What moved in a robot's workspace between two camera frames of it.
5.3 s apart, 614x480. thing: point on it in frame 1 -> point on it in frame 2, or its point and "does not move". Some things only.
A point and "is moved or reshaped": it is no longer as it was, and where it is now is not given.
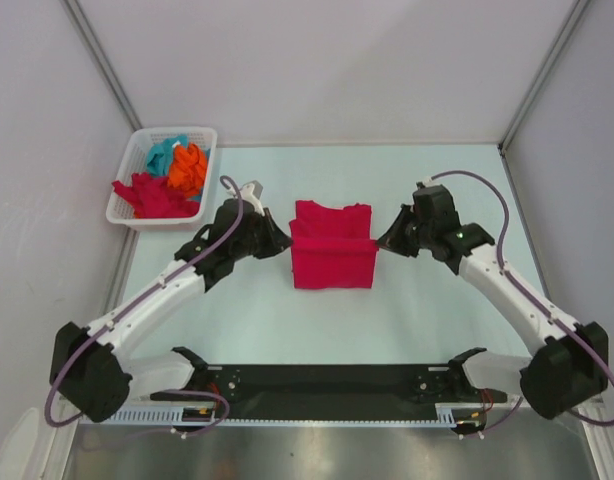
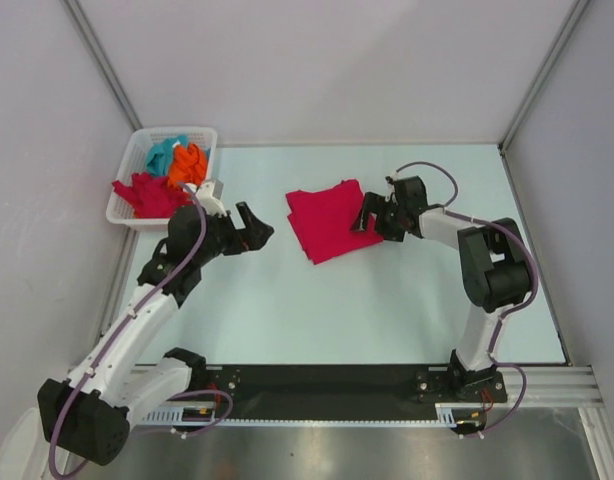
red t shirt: x=332 y=248 is moved or reshaped
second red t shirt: x=155 y=197 does not move
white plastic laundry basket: x=120 y=210 does not move
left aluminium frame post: x=92 y=43 does not move
